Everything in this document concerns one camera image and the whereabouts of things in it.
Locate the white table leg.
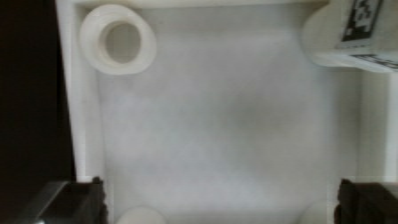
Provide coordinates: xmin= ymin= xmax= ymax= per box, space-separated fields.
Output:
xmin=302 ymin=0 xmax=398 ymax=73

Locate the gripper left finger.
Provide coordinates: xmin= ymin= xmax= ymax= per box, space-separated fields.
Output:
xmin=16 ymin=177 xmax=108 ymax=224

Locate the white square table top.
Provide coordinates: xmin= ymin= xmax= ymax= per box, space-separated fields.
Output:
xmin=55 ymin=0 xmax=396 ymax=224

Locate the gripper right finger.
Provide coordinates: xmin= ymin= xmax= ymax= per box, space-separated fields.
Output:
xmin=336 ymin=179 xmax=398 ymax=224

